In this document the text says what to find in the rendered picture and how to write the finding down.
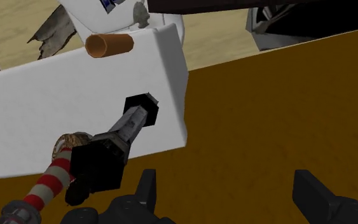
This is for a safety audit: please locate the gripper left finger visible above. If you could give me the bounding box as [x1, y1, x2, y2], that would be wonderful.
[60, 169, 175, 224]

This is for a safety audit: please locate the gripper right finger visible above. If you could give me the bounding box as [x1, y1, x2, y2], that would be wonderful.
[292, 169, 358, 224]

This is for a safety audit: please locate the red white striped stick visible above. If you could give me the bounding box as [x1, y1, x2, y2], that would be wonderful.
[0, 132, 94, 224]

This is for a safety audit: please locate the white toilet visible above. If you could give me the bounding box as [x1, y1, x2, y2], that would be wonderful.
[0, 0, 189, 179]

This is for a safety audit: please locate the brown cardboard tube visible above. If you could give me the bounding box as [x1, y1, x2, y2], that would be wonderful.
[85, 33, 135, 59]

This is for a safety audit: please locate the grey ragged cloth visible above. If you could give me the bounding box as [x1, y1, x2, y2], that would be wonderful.
[26, 4, 78, 60]

